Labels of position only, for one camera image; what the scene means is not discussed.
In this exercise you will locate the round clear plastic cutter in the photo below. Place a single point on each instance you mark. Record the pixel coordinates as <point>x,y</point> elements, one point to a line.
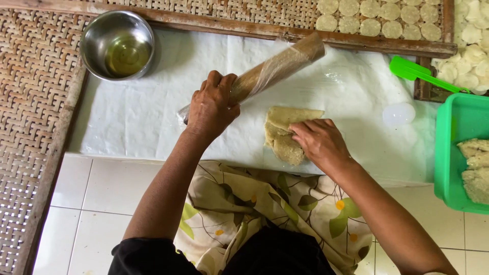
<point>399,113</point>

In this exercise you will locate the beige dough lump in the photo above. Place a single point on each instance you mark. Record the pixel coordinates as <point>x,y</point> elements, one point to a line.
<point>476,185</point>
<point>475,151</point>

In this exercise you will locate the green plastic spatula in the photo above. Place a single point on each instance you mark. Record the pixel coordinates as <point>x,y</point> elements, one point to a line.
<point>418,72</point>

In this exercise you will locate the person's right hand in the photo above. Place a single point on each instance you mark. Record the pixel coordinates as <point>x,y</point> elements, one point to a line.
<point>321,143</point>

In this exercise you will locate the pile of white cracker discs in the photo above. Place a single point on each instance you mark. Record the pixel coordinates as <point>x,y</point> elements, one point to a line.
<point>468,49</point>

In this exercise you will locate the plastic-wrapped wooden rolling pin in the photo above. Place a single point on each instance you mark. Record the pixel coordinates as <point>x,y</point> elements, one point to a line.
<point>263,74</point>

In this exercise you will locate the steel bowl with oil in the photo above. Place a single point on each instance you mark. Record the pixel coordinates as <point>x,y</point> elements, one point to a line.
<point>117,45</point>

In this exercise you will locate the rows of round cracker discs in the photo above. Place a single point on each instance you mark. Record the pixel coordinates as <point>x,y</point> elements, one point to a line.
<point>382,19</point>

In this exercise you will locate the white plastic sheet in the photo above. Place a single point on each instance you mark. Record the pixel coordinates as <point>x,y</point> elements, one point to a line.
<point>244,107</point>

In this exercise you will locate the woven bamboo drying tray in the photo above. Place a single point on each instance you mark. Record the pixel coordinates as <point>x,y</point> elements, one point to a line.
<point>267,17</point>
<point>439,76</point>
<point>32,130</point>

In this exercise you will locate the beige dough piece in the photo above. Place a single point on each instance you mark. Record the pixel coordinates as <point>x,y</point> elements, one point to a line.
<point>284,133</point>

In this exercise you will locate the person's left fingers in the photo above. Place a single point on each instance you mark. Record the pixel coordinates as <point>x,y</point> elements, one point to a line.
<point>219,86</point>

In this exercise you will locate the person's left hand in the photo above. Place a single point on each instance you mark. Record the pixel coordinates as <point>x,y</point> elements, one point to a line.
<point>209,110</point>

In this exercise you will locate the floral patterned cloth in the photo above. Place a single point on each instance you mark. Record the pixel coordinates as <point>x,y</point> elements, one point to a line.
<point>267,214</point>

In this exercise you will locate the person's black shirt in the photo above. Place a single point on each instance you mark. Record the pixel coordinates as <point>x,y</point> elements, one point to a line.
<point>221,254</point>

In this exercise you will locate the green plastic basin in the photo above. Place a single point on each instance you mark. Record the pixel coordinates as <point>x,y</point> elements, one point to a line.
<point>454,152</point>

